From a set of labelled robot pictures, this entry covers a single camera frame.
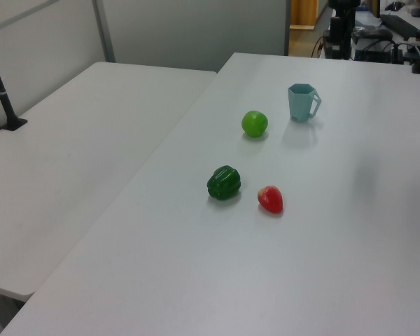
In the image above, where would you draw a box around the light blue hexagonal mug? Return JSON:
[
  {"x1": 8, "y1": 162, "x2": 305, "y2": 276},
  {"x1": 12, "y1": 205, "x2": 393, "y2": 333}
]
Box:
[{"x1": 287, "y1": 83, "x2": 323, "y2": 124}]

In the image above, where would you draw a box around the green bell pepper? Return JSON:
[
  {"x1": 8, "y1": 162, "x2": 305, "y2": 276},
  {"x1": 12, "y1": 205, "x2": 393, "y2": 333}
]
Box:
[{"x1": 206, "y1": 164, "x2": 242, "y2": 202}]

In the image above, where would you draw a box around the green apple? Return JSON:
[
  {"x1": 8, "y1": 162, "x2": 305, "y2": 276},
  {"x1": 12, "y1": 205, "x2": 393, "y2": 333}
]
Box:
[{"x1": 241, "y1": 110, "x2": 269, "y2": 138}]

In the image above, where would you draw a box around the red strawberry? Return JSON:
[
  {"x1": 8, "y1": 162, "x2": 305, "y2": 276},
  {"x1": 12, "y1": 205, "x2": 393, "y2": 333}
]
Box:
[{"x1": 257, "y1": 185, "x2": 284, "y2": 215}]

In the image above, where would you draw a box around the orange wooden door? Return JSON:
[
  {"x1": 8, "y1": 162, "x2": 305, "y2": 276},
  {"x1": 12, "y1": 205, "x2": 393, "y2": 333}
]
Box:
[{"x1": 289, "y1": 0, "x2": 319, "y2": 31}]

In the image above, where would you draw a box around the black bag on desk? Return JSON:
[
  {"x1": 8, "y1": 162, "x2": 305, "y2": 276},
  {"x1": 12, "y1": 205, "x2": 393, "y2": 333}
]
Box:
[{"x1": 351, "y1": 27, "x2": 393, "y2": 45}]

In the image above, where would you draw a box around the black keyboard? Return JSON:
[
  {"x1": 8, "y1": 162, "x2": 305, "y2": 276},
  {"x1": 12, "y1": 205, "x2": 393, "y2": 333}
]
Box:
[{"x1": 379, "y1": 13, "x2": 420, "y2": 41}]

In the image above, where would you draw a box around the red cable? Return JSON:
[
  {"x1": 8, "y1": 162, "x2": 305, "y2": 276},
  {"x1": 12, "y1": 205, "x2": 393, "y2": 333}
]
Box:
[{"x1": 312, "y1": 34, "x2": 328, "y2": 59}]

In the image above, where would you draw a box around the grey partition post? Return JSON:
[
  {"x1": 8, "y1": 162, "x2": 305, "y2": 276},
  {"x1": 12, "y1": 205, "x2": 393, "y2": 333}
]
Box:
[{"x1": 92, "y1": 0, "x2": 117, "y2": 64}]

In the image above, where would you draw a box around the black tripod camera rig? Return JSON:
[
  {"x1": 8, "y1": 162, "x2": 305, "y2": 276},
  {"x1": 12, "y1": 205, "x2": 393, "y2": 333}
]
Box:
[{"x1": 323, "y1": 0, "x2": 358, "y2": 60}]

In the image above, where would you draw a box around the black camera pole with base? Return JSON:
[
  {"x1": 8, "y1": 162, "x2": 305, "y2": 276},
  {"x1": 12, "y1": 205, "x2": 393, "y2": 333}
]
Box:
[{"x1": 0, "y1": 34, "x2": 28, "y2": 132}]

